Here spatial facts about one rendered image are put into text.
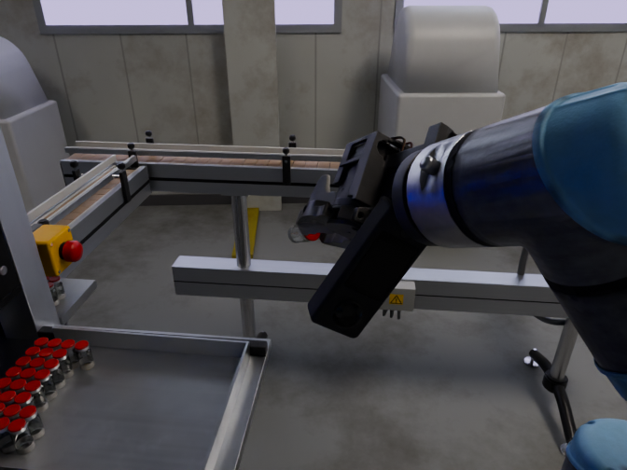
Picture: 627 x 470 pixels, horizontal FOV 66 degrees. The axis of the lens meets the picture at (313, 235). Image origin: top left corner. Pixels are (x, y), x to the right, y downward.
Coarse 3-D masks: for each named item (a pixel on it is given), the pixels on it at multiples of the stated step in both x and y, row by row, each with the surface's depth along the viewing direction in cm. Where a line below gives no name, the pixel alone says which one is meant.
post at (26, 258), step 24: (0, 144) 73; (0, 168) 74; (0, 192) 74; (0, 216) 74; (24, 216) 79; (24, 240) 80; (24, 264) 80; (24, 288) 80; (48, 288) 86; (0, 312) 83; (24, 312) 82; (48, 312) 87; (24, 336) 85
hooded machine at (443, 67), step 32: (416, 32) 246; (448, 32) 246; (480, 32) 246; (416, 64) 249; (448, 64) 250; (480, 64) 250; (384, 96) 291; (416, 96) 251; (448, 96) 251; (480, 96) 252; (384, 128) 292; (416, 128) 259
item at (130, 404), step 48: (96, 336) 82; (144, 336) 81; (96, 384) 75; (144, 384) 75; (192, 384) 75; (240, 384) 75; (48, 432) 67; (96, 432) 67; (144, 432) 67; (192, 432) 67
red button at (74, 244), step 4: (64, 244) 88; (68, 244) 88; (72, 244) 88; (76, 244) 88; (80, 244) 90; (64, 248) 88; (68, 248) 88; (72, 248) 88; (76, 248) 88; (80, 248) 90; (64, 252) 87; (68, 252) 87; (72, 252) 88; (76, 252) 88; (80, 252) 90; (64, 256) 88; (68, 256) 88; (72, 256) 88; (76, 256) 88; (80, 256) 90; (68, 260) 88; (72, 260) 88; (76, 260) 89
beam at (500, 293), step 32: (192, 256) 176; (192, 288) 173; (224, 288) 172; (256, 288) 170; (288, 288) 169; (416, 288) 164; (448, 288) 162; (480, 288) 161; (512, 288) 160; (544, 288) 159
